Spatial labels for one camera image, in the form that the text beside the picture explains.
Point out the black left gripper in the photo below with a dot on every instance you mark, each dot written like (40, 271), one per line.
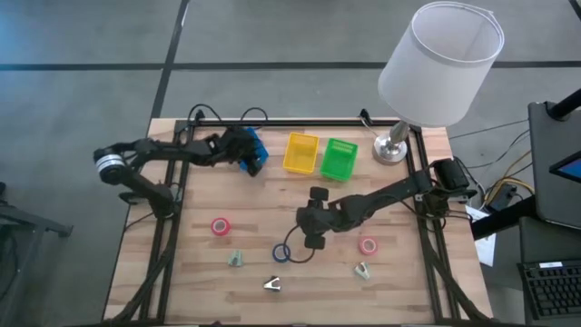
(229, 145)

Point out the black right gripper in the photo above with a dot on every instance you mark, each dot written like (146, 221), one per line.
(315, 218)

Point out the red tape roll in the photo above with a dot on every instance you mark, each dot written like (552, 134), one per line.
(361, 246)
(213, 226)

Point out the blue tape roll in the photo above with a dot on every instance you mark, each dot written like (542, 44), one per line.
(273, 253)

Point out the green staple remover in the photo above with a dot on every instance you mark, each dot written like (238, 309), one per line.
(362, 271)

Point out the teal staple remover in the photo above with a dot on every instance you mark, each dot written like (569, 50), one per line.
(235, 260)

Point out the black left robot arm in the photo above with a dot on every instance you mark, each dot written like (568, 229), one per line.
(150, 147)

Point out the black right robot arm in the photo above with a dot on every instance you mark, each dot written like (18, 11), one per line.
(386, 195)

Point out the blue plastic basket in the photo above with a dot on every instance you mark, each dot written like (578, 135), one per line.
(261, 152)

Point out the yellow plastic basket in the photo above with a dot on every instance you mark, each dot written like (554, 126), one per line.
(300, 154)

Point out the green plastic basket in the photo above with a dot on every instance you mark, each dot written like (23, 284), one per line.
(338, 159)

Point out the white paper sheet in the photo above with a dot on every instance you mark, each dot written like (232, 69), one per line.
(485, 245)

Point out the black stand beam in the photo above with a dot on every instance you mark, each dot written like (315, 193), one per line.
(499, 222)

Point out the silver table lamp white shade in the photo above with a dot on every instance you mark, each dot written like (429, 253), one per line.
(436, 68)

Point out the grey side stand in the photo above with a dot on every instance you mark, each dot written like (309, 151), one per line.
(544, 191)

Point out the black tripod stand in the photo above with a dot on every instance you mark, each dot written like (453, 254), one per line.
(27, 222)

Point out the black keyboard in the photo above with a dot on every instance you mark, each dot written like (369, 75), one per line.
(554, 290)

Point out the black tablet screen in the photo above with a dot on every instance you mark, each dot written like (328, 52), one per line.
(569, 168)

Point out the black pole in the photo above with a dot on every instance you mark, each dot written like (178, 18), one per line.
(565, 105)

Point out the black metal table frame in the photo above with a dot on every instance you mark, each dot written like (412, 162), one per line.
(295, 122)

